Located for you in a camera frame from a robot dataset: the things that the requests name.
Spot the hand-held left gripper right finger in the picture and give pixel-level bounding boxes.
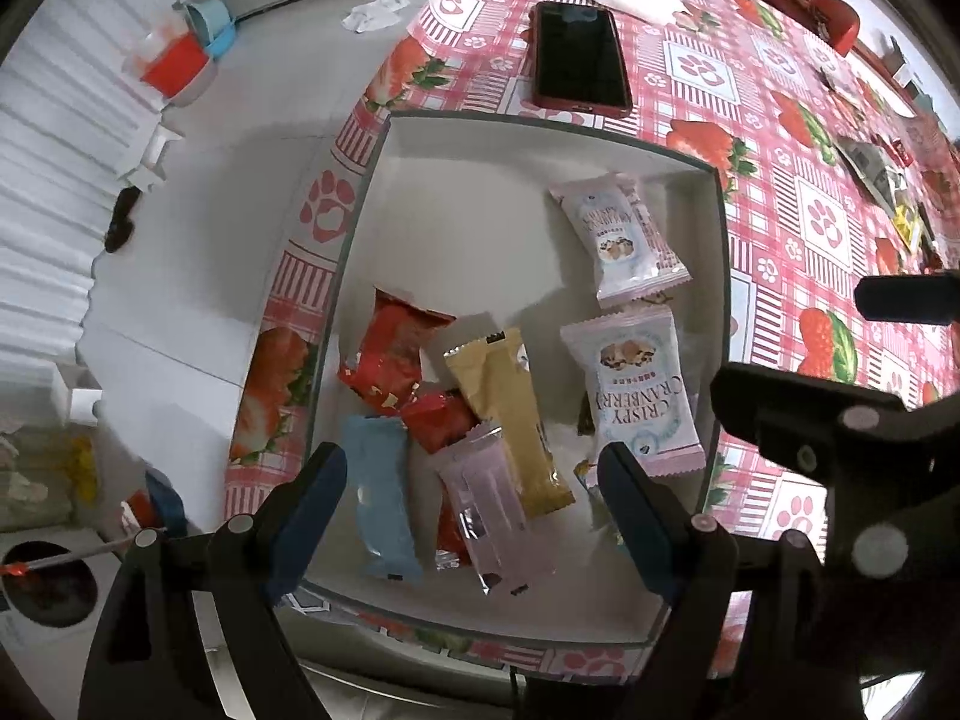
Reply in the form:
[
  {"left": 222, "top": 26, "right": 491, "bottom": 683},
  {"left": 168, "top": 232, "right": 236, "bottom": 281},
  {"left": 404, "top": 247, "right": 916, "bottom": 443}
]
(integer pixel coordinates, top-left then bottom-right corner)
[{"left": 596, "top": 441, "right": 863, "bottom": 720}]

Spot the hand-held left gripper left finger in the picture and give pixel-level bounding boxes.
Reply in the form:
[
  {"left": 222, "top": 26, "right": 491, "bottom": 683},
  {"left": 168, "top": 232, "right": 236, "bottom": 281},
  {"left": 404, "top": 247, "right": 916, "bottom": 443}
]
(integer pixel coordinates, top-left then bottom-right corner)
[{"left": 79, "top": 441, "right": 350, "bottom": 720}]

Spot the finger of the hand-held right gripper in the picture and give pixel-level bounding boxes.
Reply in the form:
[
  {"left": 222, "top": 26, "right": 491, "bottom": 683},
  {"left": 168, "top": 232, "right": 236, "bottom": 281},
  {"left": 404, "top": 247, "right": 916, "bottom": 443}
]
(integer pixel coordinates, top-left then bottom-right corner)
[
  {"left": 709, "top": 362, "right": 960, "bottom": 481},
  {"left": 855, "top": 270, "right": 960, "bottom": 327}
]

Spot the yellow cartoon snack packet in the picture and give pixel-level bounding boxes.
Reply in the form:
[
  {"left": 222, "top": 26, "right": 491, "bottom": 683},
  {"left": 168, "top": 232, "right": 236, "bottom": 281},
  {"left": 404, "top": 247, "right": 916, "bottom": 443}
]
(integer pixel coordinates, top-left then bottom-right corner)
[{"left": 574, "top": 456, "right": 627, "bottom": 547}]

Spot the light blue snack packet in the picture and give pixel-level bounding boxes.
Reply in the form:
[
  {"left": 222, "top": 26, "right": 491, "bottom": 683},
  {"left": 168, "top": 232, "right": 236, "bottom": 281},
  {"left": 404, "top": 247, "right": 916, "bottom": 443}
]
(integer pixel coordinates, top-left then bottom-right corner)
[{"left": 341, "top": 414, "right": 426, "bottom": 584}]

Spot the white pink-edged snack packet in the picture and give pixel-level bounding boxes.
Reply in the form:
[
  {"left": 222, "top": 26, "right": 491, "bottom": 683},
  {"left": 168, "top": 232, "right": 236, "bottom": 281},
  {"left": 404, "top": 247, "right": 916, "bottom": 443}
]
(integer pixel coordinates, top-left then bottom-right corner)
[
  {"left": 559, "top": 304, "right": 706, "bottom": 479},
  {"left": 547, "top": 171, "right": 692, "bottom": 308}
]

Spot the pale pink snack packet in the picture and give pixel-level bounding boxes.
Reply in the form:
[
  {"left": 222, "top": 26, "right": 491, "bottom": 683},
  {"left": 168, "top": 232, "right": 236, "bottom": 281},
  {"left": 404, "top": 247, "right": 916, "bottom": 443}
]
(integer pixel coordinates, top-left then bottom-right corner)
[{"left": 436, "top": 420, "right": 556, "bottom": 597}]

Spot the long red snack packet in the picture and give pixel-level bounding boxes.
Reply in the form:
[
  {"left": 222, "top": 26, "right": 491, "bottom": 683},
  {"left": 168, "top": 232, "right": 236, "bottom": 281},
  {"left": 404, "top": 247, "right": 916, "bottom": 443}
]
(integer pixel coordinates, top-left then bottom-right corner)
[{"left": 401, "top": 388, "right": 481, "bottom": 569}]

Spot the gold snack packet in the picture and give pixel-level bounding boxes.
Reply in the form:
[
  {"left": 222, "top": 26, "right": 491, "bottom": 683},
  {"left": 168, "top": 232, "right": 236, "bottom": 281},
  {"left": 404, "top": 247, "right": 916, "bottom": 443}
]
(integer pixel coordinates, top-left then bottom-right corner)
[{"left": 442, "top": 328, "right": 577, "bottom": 518}]

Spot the white cardboard box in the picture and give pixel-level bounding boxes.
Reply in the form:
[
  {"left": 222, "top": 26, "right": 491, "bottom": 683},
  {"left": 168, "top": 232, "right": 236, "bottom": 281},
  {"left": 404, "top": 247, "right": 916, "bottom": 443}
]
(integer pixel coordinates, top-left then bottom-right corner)
[{"left": 296, "top": 111, "right": 732, "bottom": 650}]

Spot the small yellow snack packet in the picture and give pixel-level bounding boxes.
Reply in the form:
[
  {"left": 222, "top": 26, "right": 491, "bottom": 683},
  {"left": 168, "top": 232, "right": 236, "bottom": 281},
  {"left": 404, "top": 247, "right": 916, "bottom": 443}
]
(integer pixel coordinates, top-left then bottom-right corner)
[{"left": 892, "top": 202, "right": 927, "bottom": 252}]

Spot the red checked strawberry tablecloth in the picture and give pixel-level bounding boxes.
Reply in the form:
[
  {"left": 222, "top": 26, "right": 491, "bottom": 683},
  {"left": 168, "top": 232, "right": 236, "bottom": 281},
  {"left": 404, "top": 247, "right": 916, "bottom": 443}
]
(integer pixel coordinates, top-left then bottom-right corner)
[{"left": 223, "top": 0, "right": 960, "bottom": 683}]

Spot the grey striped snack packet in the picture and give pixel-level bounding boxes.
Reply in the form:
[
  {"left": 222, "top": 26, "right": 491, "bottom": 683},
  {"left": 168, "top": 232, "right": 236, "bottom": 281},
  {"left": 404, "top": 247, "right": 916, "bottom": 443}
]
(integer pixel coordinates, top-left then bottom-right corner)
[{"left": 836, "top": 135, "right": 905, "bottom": 203}]

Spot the blue and red bag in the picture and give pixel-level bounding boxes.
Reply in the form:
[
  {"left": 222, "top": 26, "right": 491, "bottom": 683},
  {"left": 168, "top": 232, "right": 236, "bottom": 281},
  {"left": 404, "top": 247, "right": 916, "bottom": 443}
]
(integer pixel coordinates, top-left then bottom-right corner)
[{"left": 120, "top": 469, "right": 188, "bottom": 533}]

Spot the yellow plastic bag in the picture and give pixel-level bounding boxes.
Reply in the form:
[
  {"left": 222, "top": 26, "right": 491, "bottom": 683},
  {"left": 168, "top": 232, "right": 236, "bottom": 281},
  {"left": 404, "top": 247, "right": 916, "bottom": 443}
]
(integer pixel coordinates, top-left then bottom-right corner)
[{"left": 56, "top": 435, "right": 102, "bottom": 503}]

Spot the white stick with orange tip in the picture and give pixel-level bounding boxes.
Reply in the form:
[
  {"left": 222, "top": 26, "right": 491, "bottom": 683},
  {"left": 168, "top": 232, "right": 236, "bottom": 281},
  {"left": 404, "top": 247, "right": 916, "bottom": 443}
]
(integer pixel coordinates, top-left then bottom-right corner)
[{"left": 0, "top": 529, "right": 162, "bottom": 582}]

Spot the small white box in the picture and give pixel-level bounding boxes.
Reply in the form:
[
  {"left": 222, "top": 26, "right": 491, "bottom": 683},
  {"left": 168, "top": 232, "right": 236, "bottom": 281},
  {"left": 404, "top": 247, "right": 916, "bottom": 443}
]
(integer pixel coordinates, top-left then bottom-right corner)
[{"left": 52, "top": 364, "right": 104, "bottom": 428}]

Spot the white washing machine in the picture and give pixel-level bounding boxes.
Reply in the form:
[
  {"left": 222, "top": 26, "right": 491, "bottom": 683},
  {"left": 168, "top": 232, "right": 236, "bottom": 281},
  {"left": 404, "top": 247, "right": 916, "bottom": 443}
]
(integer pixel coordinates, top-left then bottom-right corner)
[{"left": 0, "top": 529, "right": 143, "bottom": 691}]

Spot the red plant pot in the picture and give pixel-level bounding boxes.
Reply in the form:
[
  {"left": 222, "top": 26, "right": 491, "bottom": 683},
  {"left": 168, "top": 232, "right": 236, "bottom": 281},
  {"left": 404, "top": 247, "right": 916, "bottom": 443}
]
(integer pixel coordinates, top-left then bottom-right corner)
[{"left": 814, "top": 0, "right": 862, "bottom": 57}]

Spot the black sock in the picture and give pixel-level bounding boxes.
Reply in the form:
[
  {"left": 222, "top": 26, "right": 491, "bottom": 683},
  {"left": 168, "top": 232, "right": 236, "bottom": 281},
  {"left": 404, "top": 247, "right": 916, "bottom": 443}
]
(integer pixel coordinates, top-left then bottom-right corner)
[{"left": 103, "top": 187, "right": 143, "bottom": 254}]

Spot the small white stand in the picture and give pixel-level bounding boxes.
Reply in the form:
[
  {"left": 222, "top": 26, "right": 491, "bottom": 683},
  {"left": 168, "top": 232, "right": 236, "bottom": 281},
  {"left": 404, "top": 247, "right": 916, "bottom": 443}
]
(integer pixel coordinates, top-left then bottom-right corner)
[{"left": 124, "top": 124, "right": 185, "bottom": 192}]

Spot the red-cased smartphone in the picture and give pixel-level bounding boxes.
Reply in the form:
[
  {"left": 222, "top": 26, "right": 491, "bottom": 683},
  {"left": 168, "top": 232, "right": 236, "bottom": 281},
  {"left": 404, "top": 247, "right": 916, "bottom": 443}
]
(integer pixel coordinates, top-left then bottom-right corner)
[{"left": 531, "top": 1, "right": 632, "bottom": 119}]

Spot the white pleated curtain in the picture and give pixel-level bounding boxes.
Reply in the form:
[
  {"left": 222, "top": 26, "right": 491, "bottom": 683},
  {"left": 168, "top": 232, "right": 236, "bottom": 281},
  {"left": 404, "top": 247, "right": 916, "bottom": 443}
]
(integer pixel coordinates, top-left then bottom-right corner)
[{"left": 0, "top": 0, "right": 173, "bottom": 383}]

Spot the red plastic bucket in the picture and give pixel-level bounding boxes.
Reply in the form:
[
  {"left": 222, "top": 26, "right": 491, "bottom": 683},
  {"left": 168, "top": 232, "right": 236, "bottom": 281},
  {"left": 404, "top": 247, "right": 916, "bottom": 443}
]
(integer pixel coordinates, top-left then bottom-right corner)
[{"left": 121, "top": 28, "right": 218, "bottom": 107}]

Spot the blue plastic scoop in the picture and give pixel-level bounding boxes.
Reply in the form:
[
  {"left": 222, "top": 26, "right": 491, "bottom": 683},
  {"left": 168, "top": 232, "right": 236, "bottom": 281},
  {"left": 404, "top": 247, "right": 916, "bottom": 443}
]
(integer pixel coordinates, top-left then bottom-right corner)
[{"left": 174, "top": 0, "right": 239, "bottom": 59}]

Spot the white crumpled cloth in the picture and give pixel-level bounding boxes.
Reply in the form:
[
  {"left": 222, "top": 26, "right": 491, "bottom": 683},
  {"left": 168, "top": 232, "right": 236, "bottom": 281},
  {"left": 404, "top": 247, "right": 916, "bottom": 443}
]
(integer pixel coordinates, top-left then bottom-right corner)
[{"left": 341, "top": 0, "right": 412, "bottom": 35}]

